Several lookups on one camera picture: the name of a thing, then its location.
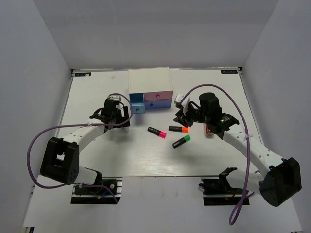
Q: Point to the white drawer cabinet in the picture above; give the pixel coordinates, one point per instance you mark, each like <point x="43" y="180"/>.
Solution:
<point x="149" y="80"/>

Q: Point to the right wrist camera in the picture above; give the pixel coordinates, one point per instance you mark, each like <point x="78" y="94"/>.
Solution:
<point x="178" y="99"/>

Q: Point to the purple-blue wide drawer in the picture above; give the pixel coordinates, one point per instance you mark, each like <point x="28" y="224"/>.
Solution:
<point x="157" y="104"/>

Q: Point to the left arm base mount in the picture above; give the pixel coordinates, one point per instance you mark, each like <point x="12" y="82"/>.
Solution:
<point x="109" y="192"/>

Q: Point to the pink lid clear stationery case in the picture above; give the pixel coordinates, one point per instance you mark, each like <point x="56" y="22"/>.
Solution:
<point x="208" y="132"/>

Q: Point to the pink cap highlighter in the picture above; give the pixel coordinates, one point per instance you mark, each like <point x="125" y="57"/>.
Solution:
<point x="157" y="132"/>

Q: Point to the green cap highlighter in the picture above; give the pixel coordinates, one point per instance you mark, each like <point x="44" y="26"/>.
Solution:
<point x="181" y="141"/>

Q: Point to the blue corner label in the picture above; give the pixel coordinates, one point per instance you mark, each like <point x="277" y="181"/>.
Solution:
<point x="229" y="71"/>
<point x="82" y="74"/>

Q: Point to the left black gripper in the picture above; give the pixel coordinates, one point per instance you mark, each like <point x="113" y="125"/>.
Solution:
<point x="126" y="114"/>

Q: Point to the left blue corner label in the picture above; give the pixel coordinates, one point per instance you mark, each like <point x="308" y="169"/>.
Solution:
<point x="82" y="74"/>

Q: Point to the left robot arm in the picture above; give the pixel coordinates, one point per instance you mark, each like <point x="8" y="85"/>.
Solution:
<point x="61" y="161"/>

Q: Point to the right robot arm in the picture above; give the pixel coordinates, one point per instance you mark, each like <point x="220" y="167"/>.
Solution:
<point x="278" y="179"/>

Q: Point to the orange cap highlighter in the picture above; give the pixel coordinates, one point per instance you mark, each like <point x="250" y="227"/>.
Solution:
<point x="179" y="129"/>

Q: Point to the pink drawer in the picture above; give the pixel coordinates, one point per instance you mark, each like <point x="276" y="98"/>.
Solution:
<point x="161" y="95"/>

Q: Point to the light blue small drawer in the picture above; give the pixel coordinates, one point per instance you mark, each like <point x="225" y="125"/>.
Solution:
<point x="138" y="104"/>

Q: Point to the right blue corner label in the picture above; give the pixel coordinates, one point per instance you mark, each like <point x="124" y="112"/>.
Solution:
<point x="229" y="71"/>

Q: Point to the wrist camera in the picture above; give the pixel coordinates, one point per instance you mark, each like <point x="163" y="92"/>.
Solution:
<point x="178" y="99"/>
<point x="114" y="97"/>

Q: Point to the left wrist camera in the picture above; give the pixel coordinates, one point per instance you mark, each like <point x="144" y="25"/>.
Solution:
<point x="114" y="97"/>

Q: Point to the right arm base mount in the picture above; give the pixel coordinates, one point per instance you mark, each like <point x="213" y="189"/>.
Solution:
<point x="216" y="194"/>

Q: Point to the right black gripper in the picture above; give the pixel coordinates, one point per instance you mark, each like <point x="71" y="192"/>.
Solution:
<point x="184" y="118"/>

